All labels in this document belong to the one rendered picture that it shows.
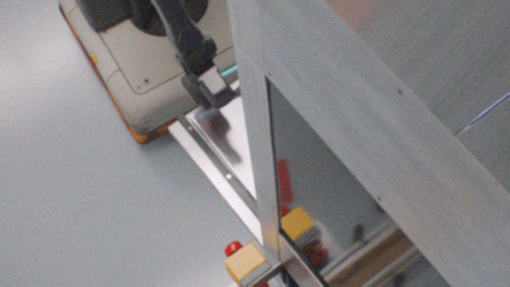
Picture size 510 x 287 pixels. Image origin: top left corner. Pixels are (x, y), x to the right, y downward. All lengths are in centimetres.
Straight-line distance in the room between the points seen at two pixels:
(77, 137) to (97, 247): 42
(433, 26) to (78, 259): 231
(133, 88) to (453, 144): 219
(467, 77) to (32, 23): 278
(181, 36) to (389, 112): 104
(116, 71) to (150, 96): 15
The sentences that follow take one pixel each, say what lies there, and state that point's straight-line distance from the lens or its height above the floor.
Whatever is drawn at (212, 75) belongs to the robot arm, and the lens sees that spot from 190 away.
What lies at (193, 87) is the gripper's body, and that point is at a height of 102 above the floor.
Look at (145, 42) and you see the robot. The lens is 297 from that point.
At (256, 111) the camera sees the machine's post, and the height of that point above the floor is 166.
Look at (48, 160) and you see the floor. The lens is 316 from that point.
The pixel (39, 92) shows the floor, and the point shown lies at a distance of 329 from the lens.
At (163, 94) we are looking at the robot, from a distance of 287.
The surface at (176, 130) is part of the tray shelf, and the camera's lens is 212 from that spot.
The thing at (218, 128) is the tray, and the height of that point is 88.
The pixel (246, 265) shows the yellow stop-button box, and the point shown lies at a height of 103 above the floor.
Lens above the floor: 277
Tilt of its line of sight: 65 degrees down
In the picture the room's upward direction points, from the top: 7 degrees counter-clockwise
